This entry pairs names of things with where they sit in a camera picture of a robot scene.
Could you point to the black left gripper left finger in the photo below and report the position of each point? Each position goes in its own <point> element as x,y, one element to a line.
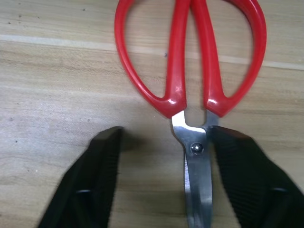
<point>92,180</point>

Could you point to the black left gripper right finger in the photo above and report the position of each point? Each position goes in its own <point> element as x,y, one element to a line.
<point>251,185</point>

